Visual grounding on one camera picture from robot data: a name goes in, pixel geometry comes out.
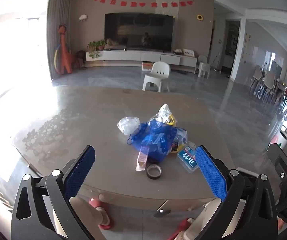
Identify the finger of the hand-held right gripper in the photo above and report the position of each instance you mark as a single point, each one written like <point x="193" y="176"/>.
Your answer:
<point x="283" y="162"/>

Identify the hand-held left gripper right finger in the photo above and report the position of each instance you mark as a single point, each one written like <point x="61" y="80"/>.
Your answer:
<point x="211" y="172"/>

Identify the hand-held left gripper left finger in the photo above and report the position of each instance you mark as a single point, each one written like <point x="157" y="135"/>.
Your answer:
<point x="81" y="170"/>

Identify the blue white plastic box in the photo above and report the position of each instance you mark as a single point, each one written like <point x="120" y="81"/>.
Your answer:
<point x="188" y="158"/>

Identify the blue plastic bag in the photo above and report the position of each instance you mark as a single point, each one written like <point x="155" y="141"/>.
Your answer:
<point x="158" y="140"/>

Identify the pink white small box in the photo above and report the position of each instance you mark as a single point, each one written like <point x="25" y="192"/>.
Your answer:
<point x="142" y="160"/>

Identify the dark tape roll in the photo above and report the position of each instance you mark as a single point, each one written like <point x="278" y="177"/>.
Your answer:
<point x="148" y="172"/>

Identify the clear plastic bag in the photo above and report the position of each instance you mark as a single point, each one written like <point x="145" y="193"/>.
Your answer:
<point x="128" y="125"/>

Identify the clear yellow snack wrapper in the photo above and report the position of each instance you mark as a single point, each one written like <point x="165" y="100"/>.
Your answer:
<point x="164" y="113"/>

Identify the white tulip print bin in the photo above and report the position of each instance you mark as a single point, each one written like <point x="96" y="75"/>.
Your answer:
<point x="282" y="137"/>

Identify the person's right leg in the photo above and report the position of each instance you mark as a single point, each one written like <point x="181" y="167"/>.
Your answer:
<point x="208" y="212"/>

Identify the person's leg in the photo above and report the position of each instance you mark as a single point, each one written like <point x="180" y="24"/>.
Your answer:
<point x="208" y="212"/>
<point x="86" y="210"/>

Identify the person's left leg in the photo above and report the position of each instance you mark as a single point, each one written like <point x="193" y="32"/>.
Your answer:
<point x="86" y="210"/>

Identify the dining table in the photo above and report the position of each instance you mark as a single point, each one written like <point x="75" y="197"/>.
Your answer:
<point x="281" y="86"/>

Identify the red slipper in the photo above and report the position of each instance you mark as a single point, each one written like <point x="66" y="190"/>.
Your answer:
<point x="181" y="226"/>
<point x="104" y="226"/>

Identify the dark small floor object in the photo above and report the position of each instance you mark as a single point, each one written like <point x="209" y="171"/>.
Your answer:
<point x="162" y="211"/>

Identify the grey dining chair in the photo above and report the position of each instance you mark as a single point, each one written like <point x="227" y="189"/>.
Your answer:
<point x="256" y="75"/>
<point x="268" y="82"/>

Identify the stacked white plastic chairs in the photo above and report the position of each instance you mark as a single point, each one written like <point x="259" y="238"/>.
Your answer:
<point x="203" y="66"/>

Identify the mop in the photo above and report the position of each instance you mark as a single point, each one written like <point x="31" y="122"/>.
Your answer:
<point x="216" y="63"/>

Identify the brown small stool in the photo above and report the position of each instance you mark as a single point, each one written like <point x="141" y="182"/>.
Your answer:
<point x="80" y="56"/>

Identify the white plastic chair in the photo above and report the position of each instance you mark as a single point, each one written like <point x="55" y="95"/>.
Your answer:
<point x="159" y="70"/>

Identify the colourful hula hoop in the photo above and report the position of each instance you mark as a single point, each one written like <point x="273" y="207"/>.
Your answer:
<point x="56" y="57"/>

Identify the orange giraffe toy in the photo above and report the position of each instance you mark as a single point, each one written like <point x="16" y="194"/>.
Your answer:
<point x="65" y="55"/>

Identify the white framed sign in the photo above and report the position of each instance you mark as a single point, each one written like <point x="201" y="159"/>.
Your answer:
<point x="189" y="52"/>

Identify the white television cabinet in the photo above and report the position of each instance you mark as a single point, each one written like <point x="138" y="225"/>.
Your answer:
<point x="123" y="55"/>

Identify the cardboard box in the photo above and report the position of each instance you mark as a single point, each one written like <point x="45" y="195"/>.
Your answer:
<point x="146" y="66"/>

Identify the green potted plant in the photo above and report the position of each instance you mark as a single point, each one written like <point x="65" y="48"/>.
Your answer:
<point x="96" y="46"/>

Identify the large black television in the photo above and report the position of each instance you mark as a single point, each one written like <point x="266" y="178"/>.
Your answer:
<point x="138" y="32"/>

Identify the grey curtain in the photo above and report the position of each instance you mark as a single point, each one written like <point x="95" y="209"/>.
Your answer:
<point x="58" y="17"/>

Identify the colourful wall stickers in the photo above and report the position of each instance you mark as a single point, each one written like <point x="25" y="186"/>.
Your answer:
<point x="246" y="45"/>

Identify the white cloud wall decoration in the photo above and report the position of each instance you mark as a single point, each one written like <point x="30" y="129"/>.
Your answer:
<point x="83" y="17"/>

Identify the sunflower wall decoration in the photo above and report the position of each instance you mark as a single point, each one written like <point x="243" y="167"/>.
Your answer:
<point x="200" y="17"/>

